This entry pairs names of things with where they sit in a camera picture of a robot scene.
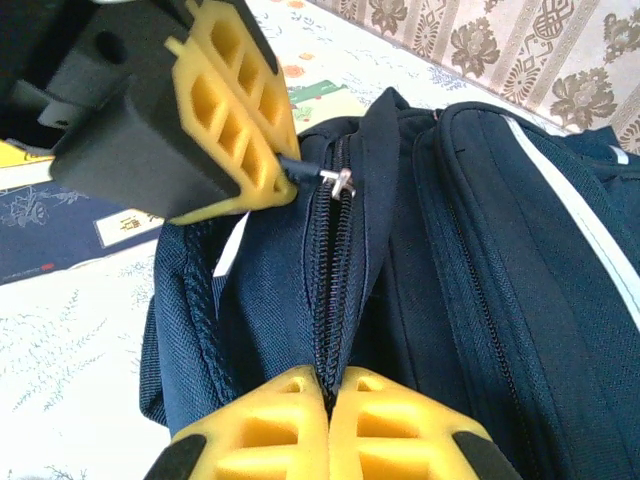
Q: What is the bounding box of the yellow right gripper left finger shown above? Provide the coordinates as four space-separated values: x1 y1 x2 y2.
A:
144 364 331 480

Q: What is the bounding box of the yellow paperback book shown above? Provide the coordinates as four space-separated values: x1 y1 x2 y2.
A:
0 139 54 169

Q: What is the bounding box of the floral tablecloth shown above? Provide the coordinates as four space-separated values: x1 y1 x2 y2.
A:
0 0 571 480

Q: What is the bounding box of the green notebook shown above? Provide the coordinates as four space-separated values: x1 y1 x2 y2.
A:
287 78 374 126

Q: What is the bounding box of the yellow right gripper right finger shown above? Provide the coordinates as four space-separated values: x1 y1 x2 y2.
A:
329 367 524 480

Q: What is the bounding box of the navy book with yellow label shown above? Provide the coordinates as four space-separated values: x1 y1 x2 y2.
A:
0 179 164 286

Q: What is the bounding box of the navy blue backpack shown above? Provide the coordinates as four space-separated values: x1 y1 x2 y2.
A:
139 87 640 480

